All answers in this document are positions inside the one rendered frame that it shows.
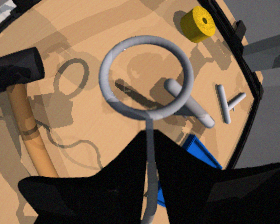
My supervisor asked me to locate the grey metal ring with white cord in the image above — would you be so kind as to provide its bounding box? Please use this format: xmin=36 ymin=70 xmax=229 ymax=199
xmin=99 ymin=35 xmax=194 ymax=224

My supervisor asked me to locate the grey post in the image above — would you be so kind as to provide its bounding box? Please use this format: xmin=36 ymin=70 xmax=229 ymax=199
xmin=172 ymin=106 xmax=195 ymax=117

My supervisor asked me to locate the yellow cylinder with center hole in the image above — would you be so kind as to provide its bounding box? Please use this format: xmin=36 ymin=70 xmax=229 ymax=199
xmin=180 ymin=6 xmax=215 ymax=43

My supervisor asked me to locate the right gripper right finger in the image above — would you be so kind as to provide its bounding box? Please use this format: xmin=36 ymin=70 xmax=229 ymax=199
xmin=153 ymin=129 xmax=280 ymax=224

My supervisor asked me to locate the black rubber mallet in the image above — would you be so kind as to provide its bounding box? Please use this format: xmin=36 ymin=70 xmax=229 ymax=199
xmin=0 ymin=47 xmax=59 ymax=178

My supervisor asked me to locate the blue tray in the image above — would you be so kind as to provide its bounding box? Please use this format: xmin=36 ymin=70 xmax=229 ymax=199
xmin=157 ymin=134 xmax=222 ymax=208

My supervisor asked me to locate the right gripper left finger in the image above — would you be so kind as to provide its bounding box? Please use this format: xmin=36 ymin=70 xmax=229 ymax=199
xmin=18 ymin=130 xmax=147 ymax=224

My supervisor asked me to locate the grey rounded cylinder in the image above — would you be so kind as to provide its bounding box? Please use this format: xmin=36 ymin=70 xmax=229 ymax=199
xmin=164 ymin=78 xmax=215 ymax=129

